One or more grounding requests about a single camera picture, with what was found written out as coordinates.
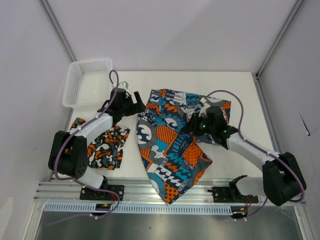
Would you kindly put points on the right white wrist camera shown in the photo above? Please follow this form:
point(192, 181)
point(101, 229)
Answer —
point(203, 105)

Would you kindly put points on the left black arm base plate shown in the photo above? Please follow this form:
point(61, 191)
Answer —
point(94, 195)

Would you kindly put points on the left aluminium frame post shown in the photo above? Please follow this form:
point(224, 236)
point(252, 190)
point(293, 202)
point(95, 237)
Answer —
point(54, 22)

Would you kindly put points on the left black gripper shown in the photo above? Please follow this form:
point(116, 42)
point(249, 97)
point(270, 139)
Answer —
point(132, 105)

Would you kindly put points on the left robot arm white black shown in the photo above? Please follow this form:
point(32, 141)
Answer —
point(69, 151)

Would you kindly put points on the aluminium frame post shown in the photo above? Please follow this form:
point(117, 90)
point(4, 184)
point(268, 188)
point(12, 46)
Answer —
point(284, 29)
point(54, 22)

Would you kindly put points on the white slotted cable duct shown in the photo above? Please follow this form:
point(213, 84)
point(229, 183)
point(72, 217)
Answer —
point(219, 210)

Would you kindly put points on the orange black camo shorts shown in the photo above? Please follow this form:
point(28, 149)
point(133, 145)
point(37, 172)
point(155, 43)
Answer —
point(106, 151)

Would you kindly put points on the right aluminium frame post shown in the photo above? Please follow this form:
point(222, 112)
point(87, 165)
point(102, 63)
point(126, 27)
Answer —
point(284, 29)

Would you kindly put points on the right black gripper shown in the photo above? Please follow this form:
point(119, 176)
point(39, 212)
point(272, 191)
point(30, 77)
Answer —
point(194, 126)

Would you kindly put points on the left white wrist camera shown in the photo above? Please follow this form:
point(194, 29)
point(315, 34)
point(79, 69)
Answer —
point(124, 85)

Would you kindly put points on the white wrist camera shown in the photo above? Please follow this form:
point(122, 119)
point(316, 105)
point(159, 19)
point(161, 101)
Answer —
point(203, 105)
point(124, 85)

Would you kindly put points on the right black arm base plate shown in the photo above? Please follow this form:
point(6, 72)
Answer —
point(224, 194)

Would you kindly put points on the blue orange patterned shorts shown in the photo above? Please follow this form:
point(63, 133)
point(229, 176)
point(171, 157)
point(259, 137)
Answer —
point(172, 159)

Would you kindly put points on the white plastic basket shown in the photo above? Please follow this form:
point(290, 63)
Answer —
point(87, 83)

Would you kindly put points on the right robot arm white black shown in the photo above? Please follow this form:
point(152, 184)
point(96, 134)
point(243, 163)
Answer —
point(281, 180)

